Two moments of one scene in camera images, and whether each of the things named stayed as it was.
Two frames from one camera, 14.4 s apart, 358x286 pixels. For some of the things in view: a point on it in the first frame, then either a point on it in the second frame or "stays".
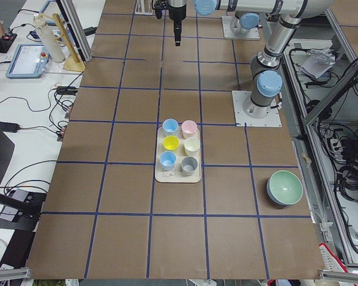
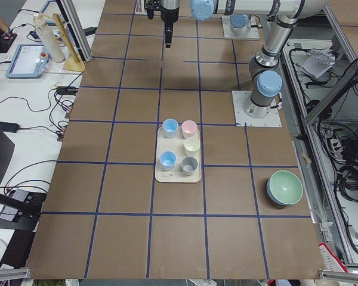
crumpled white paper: (318, 61) stays
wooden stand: (72, 61) stays
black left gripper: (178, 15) -> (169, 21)
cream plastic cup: (191, 145) stays
